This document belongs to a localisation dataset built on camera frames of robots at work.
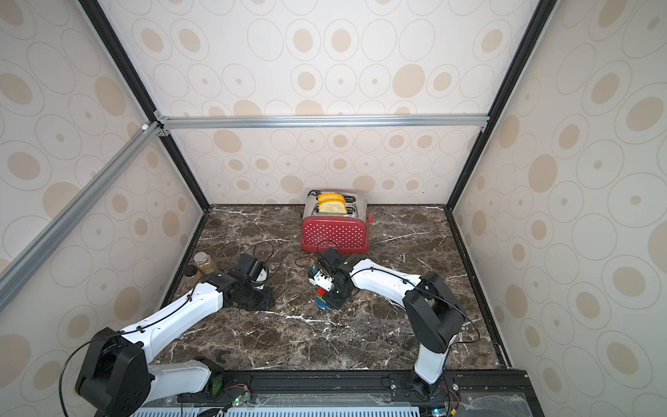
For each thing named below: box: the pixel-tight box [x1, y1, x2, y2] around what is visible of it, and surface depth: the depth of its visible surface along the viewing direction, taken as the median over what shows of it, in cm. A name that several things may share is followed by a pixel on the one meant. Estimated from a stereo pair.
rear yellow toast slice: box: [317, 192, 346, 206], surface depth 96 cm
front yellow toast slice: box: [318, 198, 348, 214], surface depth 96 cm
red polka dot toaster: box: [300, 189, 374, 255], surface depth 97 cm
